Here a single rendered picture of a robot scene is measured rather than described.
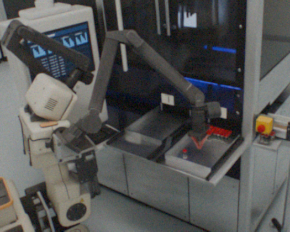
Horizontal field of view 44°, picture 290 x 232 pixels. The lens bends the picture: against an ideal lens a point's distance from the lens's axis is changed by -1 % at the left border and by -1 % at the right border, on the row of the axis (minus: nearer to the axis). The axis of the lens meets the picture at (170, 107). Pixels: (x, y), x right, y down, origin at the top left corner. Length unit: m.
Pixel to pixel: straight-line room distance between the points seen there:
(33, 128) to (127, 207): 1.52
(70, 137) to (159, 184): 1.21
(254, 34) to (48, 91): 0.95
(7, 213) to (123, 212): 1.30
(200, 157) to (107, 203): 1.32
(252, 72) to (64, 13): 1.06
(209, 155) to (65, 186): 0.72
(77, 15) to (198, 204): 1.41
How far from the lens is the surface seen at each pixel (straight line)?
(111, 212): 2.91
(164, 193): 2.60
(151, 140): 1.99
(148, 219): 2.81
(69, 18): 2.13
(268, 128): 1.90
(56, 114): 1.60
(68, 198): 1.82
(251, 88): 1.85
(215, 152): 1.90
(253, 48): 1.77
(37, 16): 2.05
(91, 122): 1.48
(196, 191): 2.40
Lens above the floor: 1.95
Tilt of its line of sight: 27 degrees down
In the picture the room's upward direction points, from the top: 4 degrees counter-clockwise
